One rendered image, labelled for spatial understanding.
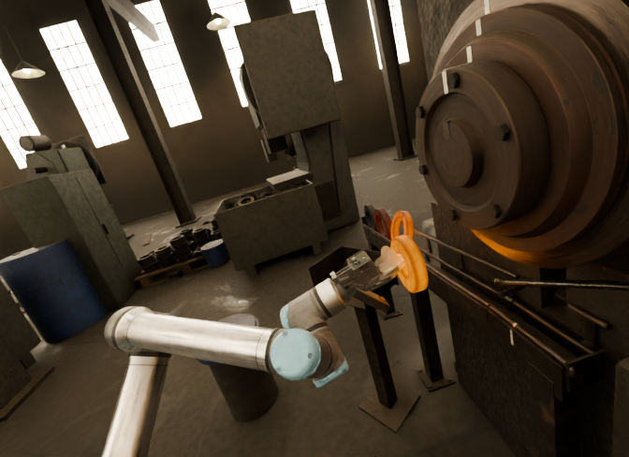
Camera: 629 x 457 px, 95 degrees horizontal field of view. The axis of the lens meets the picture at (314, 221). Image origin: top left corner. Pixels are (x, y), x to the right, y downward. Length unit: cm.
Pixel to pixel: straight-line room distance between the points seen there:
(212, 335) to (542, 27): 77
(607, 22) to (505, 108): 12
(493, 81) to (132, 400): 109
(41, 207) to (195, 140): 749
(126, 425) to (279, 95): 271
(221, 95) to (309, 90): 772
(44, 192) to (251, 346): 327
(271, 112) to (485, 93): 267
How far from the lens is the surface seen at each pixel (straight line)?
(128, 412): 107
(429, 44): 108
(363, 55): 1130
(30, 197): 383
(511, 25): 56
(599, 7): 50
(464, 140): 53
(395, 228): 144
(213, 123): 1068
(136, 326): 90
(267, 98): 307
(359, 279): 76
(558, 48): 51
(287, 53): 319
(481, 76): 50
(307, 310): 77
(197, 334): 76
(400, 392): 159
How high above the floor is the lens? 122
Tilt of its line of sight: 17 degrees down
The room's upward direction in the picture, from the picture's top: 16 degrees counter-clockwise
